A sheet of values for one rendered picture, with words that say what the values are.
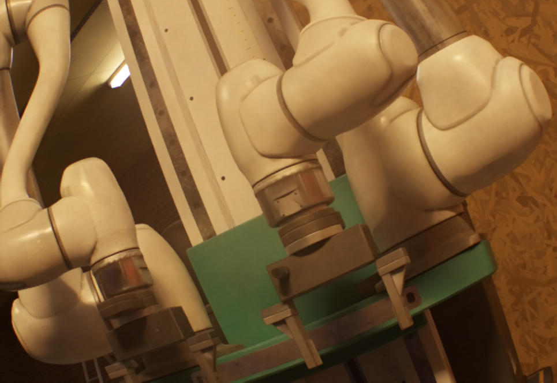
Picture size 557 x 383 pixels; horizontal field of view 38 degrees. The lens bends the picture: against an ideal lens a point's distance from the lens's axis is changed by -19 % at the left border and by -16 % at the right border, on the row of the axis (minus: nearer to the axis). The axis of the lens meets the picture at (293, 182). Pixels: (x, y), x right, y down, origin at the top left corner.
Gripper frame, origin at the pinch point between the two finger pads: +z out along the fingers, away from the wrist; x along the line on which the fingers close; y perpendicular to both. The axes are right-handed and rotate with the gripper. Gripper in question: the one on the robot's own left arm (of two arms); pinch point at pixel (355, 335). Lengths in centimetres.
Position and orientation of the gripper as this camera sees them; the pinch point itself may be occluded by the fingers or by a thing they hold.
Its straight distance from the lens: 119.5
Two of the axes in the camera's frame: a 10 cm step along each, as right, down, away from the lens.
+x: 8.8, -4.2, -2.3
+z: 3.9, 9.0, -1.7
